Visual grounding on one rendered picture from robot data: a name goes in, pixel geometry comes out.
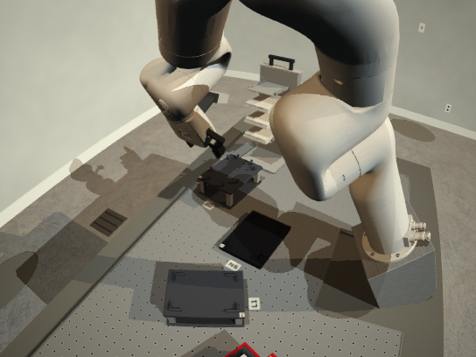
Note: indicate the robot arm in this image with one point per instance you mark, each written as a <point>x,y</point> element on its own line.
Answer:
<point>315,124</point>

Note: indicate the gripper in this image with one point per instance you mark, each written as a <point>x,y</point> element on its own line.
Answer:
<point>196,129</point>

